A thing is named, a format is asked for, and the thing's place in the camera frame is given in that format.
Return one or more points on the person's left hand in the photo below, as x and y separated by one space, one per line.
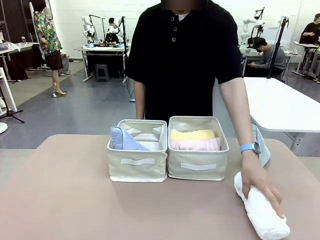
257 180

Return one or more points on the white towel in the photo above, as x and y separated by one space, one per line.
262 220

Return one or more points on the pink towel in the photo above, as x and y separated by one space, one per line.
195 145

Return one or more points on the yellow towel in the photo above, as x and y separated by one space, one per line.
192 135

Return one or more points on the periwinkle blue towel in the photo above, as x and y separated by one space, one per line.
125 141

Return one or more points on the person's right forearm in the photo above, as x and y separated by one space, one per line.
140 100

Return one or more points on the person's left forearm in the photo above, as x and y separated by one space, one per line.
237 112

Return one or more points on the pale blue folded towel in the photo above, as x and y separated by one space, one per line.
262 147

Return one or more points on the blue wristwatch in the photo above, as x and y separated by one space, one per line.
248 148

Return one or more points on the cream fabric storage bin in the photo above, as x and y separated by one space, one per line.
197 165
137 162

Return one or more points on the large white table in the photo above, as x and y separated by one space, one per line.
275 102

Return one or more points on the seated man in grey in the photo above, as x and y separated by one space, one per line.
268 57

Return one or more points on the white background desk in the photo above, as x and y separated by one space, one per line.
308 57

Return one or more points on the black tripod pole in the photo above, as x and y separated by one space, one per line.
276 47

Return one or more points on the person in black polo shirt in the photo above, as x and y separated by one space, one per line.
180 62

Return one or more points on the person in black t-shirt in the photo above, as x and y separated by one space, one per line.
311 31

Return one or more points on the grey plastic stool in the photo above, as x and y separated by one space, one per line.
102 73

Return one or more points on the white background work table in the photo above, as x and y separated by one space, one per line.
103 50

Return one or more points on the woman in floral shirt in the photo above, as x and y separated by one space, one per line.
48 37

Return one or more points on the black floor tripod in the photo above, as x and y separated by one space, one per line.
11 115

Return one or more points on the white round fan base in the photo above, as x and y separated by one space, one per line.
3 128

